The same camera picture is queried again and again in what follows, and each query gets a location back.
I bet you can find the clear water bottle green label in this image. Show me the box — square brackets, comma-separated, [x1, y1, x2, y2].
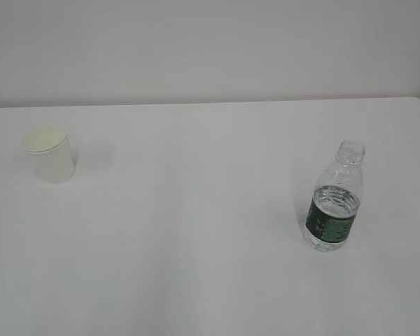
[302, 140, 365, 252]

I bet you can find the white paper cup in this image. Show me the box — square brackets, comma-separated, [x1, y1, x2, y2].
[22, 125, 75, 184]

